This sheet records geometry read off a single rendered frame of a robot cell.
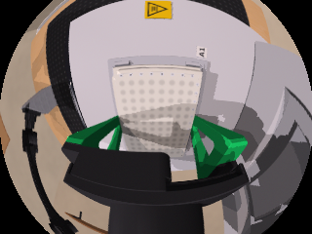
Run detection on white well plate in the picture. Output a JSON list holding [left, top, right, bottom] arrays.
[[112, 64, 203, 157]]

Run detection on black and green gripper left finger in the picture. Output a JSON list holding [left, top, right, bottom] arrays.
[[66, 115, 123, 150]]

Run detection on grey benchtop lab instrument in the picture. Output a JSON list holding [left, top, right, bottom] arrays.
[[64, 0, 312, 234]]

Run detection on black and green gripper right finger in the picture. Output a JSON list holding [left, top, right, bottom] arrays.
[[190, 115, 248, 179]]

